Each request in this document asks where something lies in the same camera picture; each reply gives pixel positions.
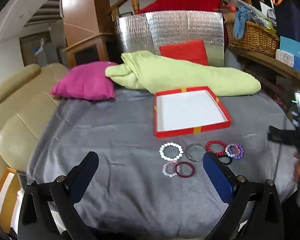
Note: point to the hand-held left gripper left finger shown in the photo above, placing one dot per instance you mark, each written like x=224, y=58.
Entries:
x=86, y=177

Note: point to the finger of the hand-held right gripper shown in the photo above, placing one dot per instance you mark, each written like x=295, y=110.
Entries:
x=285, y=137

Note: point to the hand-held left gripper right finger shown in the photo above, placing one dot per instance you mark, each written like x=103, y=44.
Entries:
x=217, y=177

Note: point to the maroon bangle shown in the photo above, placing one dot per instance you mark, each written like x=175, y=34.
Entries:
x=193, y=171

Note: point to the silver metal bangle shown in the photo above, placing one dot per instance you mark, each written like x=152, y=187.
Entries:
x=188, y=152

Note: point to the red shallow cardboard box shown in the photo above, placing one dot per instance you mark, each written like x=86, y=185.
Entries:
x=190, y=110

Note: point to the grey blanket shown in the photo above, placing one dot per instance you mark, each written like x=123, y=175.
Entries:
x=120, y=142

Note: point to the wooden shelf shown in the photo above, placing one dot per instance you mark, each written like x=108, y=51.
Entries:
x=272, y=65

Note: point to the white patterned box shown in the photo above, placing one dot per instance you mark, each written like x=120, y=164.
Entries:
x=285, y=58

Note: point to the blue cardboard box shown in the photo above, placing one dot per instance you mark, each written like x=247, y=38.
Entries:
x=297, y=51

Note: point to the beige leather sofa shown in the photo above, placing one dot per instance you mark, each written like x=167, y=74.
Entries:
x=17, y=120

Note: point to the magenta pillow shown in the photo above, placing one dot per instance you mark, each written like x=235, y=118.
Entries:
x=86, y=82

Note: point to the wicker basket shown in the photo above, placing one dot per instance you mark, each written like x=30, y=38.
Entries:
x=255, y=37

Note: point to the dark navy bag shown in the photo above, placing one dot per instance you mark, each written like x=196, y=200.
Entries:
x=290, y=20

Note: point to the light green blanket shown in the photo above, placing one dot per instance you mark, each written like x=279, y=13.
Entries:
x=177, y=75

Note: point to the blue cloth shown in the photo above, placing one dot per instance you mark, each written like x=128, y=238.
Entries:
x=241, y=22

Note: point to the wooden cabinet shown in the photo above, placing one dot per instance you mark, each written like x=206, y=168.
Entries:
x=87, y=47

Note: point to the red cushion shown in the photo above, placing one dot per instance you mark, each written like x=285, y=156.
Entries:
x=183, y=51

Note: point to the silver insulation mat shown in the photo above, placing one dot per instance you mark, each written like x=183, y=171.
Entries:
x=170, y=27

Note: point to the red cloth pile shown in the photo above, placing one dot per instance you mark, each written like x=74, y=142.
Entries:
x=185, y=0

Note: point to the orange wooden frame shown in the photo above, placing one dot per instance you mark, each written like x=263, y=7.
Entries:
x=7, y=197

